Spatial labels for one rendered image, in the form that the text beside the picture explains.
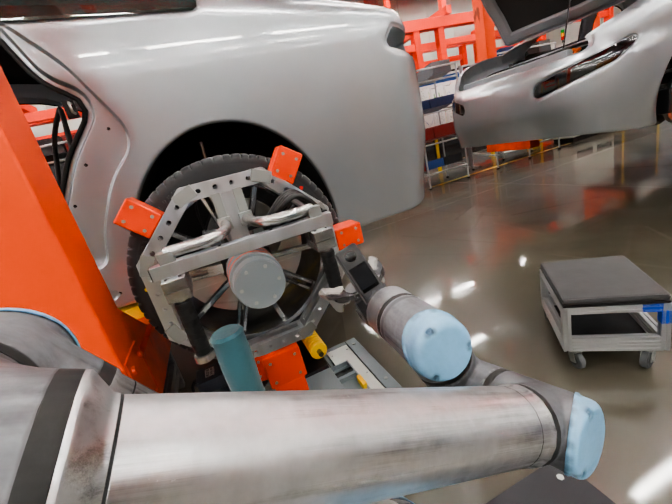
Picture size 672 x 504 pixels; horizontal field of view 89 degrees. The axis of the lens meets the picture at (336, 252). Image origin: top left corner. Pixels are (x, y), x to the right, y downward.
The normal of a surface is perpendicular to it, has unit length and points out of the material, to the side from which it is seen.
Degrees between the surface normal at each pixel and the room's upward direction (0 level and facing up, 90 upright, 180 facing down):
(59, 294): 90
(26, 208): 90
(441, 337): 86
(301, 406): 34
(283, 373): 90
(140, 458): 55
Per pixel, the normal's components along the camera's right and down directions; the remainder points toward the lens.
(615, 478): -0.23, -0.93
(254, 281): 0.37, 0.20
